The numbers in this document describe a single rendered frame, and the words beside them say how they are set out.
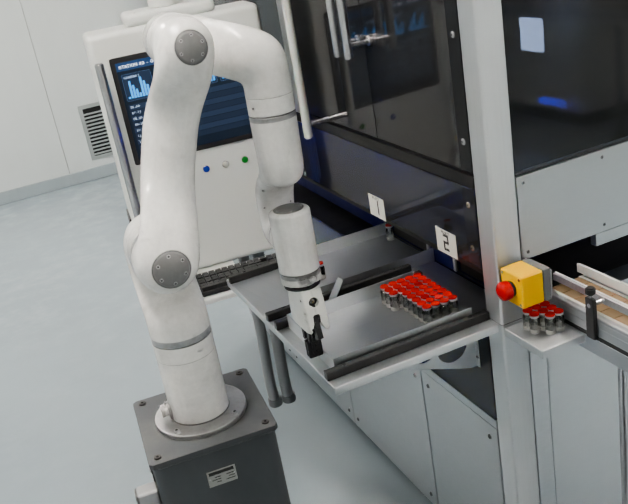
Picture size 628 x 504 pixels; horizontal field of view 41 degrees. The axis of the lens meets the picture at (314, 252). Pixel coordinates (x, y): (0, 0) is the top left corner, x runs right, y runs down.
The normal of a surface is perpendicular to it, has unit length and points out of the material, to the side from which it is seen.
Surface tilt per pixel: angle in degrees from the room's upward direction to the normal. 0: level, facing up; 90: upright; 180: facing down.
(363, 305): 0
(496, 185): 90
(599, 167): 90
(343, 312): 0
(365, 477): 0
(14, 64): 90
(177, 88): 125
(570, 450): 90
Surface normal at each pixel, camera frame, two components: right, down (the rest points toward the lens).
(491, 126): 0.40, 0.29
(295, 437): -0.16, -0.91
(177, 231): 0.46, -0.18
